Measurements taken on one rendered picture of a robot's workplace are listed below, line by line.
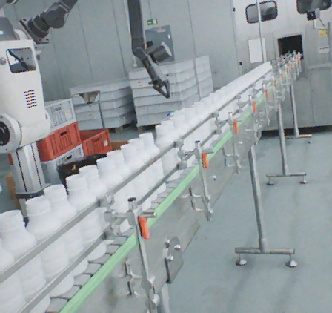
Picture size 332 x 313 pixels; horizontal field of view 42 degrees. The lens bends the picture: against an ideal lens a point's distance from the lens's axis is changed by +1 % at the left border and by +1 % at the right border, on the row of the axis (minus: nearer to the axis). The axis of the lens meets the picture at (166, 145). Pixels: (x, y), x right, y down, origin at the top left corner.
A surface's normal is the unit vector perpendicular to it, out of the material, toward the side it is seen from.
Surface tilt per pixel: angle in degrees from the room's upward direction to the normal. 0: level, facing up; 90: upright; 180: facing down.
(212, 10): 90
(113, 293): 90
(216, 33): 90
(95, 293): 91
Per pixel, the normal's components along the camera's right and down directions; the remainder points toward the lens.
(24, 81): 0.92, -0.07
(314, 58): -0.34, 0.25
